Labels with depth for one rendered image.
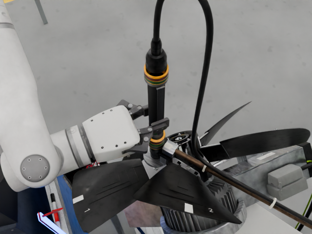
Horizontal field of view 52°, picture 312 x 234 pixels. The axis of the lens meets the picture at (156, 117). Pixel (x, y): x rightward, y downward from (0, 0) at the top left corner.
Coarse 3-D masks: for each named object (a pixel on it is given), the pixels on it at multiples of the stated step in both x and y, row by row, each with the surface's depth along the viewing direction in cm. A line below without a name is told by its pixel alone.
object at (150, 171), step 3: (144, 162) 96; (144, 165) 95; (147, 165) 95; (165, 165) 94; (147, 168) 95; (150, 168) 94; (153, 168) 94; (159, 168) 94; (162, 168) 94; (147, 171) 94; (150, 171) 94; (153, 171) 94; (156, 171) 94; (147, 174) 93; (150, 174) 94; (153, 174) 93; (150, 177) 93
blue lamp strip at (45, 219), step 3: (42, 219) 87; (45, 219) 90; (48, 219) 94; (45, 222) 89; (48, 222) 92; (51, 222) 96; (51, 225) 94; (54, 225) 99; (54, 228) 97; (57, 228) 101; (57, 231) 100; (60, 231) 104; (63, 231) 109
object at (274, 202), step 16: (160, 0) 42; (160, 16) 45; (208, 16) 39; (208, 32) 41; (208, 48) 44; (208, 64) 46; (192, 128) 63; (192, 144) 68; (224, 176) 72; (256, 192) 70; (288, 208) 68
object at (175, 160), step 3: (174, 159) 88; (177, 159) 90; (174, 162) 85; (183, 162) 90; (183, 165) 88; (186, 165) 90; (192, 168) 90; (189, 171) 87; (192, 171) 88; (198, 174) 89
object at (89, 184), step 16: (128, 160) 97; (80, 176) 98; (96, 176) 96; (112, 176) 94; (128, 176) 93; (144, 176) 93; (80, 192) 93; (96, 192) 92; (112, 192) 91; (128, 192) 91; (80, 208) 89; (96, 208) 89; (112, 208) 88; (80, 224) 86; (96, 224) 86
